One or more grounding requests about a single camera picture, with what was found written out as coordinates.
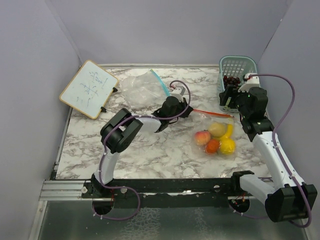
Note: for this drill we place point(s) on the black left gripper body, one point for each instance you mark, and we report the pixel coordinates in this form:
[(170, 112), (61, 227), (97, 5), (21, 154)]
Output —
[(180, 108)]

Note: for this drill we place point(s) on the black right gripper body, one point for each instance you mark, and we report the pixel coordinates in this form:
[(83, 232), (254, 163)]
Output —
[(240, 101)]

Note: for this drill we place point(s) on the blue zip clear bag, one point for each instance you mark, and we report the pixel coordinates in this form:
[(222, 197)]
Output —
[(146, 90)]

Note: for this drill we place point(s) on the orange zip clear bag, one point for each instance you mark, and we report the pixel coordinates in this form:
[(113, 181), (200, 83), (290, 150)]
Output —
[(202, 120)]

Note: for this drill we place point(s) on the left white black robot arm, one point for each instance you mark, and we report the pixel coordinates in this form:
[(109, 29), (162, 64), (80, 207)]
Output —
[(119, 132)]

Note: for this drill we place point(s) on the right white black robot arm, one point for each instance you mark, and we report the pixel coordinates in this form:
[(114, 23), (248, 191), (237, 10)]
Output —
[(289, 198)]

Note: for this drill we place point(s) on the fake tan pear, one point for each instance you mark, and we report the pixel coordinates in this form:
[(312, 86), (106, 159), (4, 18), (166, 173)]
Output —
[(217, 129)]

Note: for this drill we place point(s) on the fake yellow banana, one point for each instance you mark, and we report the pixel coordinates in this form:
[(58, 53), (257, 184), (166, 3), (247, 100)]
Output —
[(228, 133)]

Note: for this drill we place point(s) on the fake pink peach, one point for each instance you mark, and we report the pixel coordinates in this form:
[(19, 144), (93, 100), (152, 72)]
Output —
[(201, 138)]

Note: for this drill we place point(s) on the fake yellow lemon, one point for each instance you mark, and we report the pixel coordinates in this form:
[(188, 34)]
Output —
[(227, 146)]

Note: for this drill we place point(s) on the fake orange tomato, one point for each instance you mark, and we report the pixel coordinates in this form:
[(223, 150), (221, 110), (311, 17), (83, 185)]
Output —
[(212, 146)]

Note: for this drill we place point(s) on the teal plastic basket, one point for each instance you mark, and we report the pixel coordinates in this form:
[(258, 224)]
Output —
[(232, 68)]

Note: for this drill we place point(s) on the yellow framed whiteboard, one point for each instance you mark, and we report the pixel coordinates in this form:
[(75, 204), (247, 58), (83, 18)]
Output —
[(89, 89)]

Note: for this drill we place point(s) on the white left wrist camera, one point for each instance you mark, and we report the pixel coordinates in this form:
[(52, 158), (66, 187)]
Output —
[(178, 92)]

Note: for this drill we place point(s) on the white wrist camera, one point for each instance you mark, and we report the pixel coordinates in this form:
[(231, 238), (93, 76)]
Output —
[(248, 83), (178, 92)]

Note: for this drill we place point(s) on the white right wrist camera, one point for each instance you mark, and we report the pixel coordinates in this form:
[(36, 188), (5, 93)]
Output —
[(248, 83)]

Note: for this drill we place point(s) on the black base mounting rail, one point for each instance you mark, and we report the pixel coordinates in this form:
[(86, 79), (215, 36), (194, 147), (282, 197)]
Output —
[(162, 201)]

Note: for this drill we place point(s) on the aluminium extrusion rail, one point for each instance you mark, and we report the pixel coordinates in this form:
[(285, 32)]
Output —
[(76, 190)]

